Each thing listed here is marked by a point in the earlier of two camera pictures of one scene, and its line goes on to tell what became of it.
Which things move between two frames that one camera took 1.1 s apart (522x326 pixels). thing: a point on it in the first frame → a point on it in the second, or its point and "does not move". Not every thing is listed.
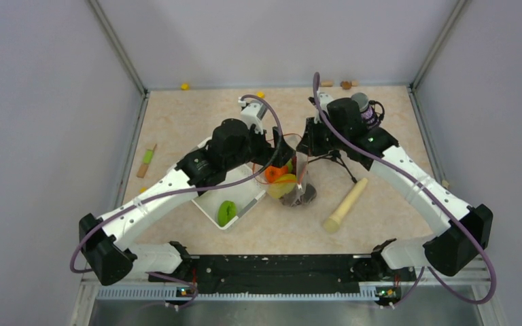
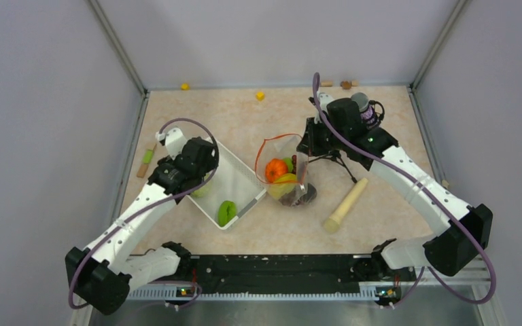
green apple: [290, 166] does not move
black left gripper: [277, 155] → [168, 159]
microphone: [372, 113] does not move
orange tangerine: [272, 173] does not move
